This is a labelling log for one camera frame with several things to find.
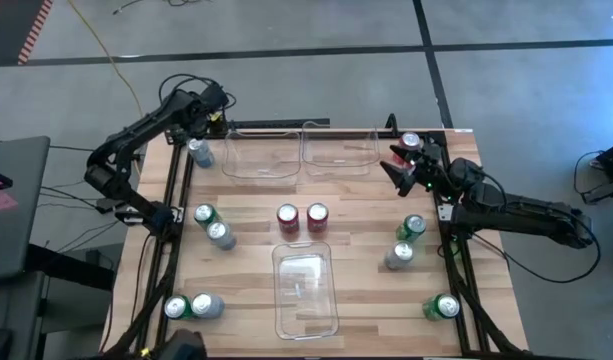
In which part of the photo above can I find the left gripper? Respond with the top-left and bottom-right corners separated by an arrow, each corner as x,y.
198,82 -> 230,139

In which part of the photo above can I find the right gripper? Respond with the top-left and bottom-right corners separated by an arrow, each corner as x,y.
379,143 -> 450,197

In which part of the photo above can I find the red soda can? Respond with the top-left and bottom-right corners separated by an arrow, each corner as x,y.
306,201 -> 330,234
391,131 -> 423,169
276,202 -> 301,235

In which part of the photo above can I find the silver soda can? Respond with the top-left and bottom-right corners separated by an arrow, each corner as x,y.
190,292 -> 226,320
206,221 -> 238,251
186,138 -> 216,170
383,240 -> 415,272

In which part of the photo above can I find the clear plastic bin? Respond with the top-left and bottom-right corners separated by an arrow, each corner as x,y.
270,240 -> 341,342
299,119 -> 382,177
220,128 -> 303,180

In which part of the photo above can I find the green soda can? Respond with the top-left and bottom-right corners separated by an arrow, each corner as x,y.
163,294 -> 195,321
421,293 -> 461,322
395,213 -> 428,244
193,203 -> 223,230

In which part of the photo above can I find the long black bar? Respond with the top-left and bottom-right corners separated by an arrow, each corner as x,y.
229,118 -> 332,129

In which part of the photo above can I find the grey side table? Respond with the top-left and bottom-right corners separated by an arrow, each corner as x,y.
0,135 -> 51,281

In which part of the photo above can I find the dark bluish object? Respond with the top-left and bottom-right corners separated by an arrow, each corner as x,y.
166,328 -> 208,360

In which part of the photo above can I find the black mat orange striped edge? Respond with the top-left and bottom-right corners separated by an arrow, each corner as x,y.
0,0 -> 55,67

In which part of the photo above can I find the dark grey cabinet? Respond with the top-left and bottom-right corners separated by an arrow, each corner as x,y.
0,243 -> 116,360

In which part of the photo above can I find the black side table cable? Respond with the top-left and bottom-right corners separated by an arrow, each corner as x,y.
48,143 -> 140,162

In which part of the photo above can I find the yellow floor cable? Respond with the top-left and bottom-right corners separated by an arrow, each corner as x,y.
67,0 -> 146,174

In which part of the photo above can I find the black aluminium table frame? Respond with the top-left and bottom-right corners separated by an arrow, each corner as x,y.
101,118 -> 532,360

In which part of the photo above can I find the thin black floor cable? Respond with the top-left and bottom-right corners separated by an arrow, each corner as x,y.
112,0 -> 210,15

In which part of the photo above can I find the black device cable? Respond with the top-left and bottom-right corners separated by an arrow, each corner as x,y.
573,149 -> 607,199

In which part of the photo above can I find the grey metal bracket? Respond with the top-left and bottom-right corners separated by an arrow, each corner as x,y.
582,174 -> 613,206

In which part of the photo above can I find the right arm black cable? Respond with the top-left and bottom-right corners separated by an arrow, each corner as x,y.
470,199 -> 603,285

